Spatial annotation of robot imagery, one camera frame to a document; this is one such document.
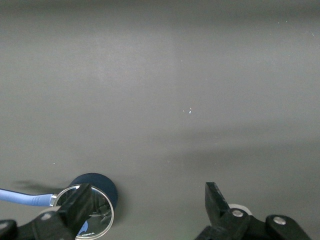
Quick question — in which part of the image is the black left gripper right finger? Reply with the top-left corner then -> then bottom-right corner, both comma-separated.
193,181 -> 312,240

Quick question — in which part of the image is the glass saucepan lid blue knob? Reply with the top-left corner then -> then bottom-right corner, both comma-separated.
51,184 -> 115,238

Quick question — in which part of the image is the dark grey table mat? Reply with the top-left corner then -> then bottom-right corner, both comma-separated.
0,0 -> 320,240

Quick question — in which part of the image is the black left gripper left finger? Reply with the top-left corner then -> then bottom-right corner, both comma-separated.
0,182 -> 94,240

